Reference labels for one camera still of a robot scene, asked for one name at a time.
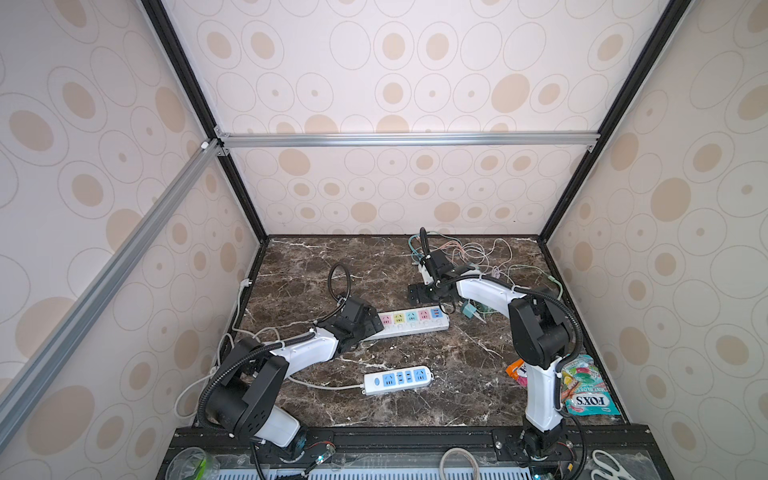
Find grey looped cable front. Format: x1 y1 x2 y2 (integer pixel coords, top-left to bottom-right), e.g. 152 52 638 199
438 447 482 480

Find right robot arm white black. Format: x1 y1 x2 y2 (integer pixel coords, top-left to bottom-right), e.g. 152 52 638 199
409 249 584 458

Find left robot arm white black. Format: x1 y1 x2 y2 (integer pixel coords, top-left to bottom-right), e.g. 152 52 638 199
196 296 384 448

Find white scissors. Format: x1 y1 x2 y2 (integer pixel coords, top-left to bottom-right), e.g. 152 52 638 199
590 449 635 480

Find short white power strip blue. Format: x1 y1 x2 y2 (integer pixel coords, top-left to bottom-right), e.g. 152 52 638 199
363 366 433 396

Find white power cord bundle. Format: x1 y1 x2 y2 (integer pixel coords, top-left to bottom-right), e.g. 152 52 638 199
173 278 364 419

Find teal multi-head cable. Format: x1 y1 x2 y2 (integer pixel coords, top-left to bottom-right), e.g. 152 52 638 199
407 231 448 265

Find silver aluminium rail diagonal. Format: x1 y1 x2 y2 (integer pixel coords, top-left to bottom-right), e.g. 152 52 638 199
1 139 223 449

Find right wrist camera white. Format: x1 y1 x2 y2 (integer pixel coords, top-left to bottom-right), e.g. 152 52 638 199
418 263 434 285

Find orange Fox's candy bag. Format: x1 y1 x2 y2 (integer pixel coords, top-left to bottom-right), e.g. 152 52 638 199
505 359 528 387

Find clear plastic cup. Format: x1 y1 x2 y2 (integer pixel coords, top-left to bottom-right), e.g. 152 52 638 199
165 447 220 480

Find silver aluminium rail horizontal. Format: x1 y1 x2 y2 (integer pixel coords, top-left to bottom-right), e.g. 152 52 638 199
222 131 600 148

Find green charging cable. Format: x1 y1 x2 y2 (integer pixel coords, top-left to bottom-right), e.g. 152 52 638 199
506 263 565 301

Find green Fox's candy bag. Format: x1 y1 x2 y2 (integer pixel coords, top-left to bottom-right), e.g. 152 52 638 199
561 354 620 416

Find long white power strip pastel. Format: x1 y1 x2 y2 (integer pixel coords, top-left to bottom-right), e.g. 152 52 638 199
367 307 450 341

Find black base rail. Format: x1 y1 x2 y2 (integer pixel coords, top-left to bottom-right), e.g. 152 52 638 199
157 424 673 479

